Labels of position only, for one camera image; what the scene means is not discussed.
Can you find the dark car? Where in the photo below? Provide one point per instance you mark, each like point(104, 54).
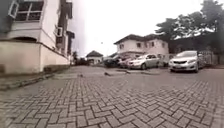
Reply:
point(111, 61)

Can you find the red car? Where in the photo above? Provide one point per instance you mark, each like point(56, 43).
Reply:
point(124, 62)

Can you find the small distant house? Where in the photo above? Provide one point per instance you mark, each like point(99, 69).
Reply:
point(94, 57)

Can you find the silver car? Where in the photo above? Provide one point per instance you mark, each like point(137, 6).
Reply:
point(144, 61)
point(185, 61)

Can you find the white house with dark roof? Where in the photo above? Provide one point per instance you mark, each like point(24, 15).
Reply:
point(140, 45)

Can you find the grey brick paved road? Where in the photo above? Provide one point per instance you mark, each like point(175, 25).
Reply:
point(113, 100)

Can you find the white multi-storey building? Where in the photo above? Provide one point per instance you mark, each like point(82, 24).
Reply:
point(33, 33)

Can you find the concrete kerb strip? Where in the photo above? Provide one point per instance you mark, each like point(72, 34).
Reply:
point(23, 81)

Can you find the large dark tree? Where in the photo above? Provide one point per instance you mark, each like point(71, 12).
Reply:
point(196, 26)

